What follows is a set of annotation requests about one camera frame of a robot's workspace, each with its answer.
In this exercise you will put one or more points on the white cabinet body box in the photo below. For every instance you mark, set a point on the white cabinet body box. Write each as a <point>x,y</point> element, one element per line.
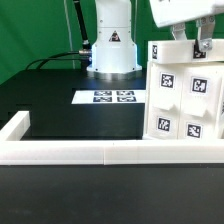
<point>184,101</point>

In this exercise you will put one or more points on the white U-shaped fence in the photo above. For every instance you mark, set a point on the white U-shaped fence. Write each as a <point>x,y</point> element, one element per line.
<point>15,151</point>

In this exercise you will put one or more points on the white cabinet door panel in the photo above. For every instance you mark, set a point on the white cabinet door panel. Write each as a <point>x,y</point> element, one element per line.
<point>162,108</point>
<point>202,102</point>

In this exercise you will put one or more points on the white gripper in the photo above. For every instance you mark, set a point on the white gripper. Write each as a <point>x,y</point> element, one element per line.
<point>174,12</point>

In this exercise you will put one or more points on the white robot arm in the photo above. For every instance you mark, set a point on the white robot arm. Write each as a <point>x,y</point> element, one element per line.
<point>114,54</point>

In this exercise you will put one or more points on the flat white tag base plate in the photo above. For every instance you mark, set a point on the flat white tag base plate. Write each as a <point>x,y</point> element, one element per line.
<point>108,96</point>

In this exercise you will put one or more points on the small white tagged cube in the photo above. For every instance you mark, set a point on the small white tagged cube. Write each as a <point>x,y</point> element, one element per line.
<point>183,51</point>

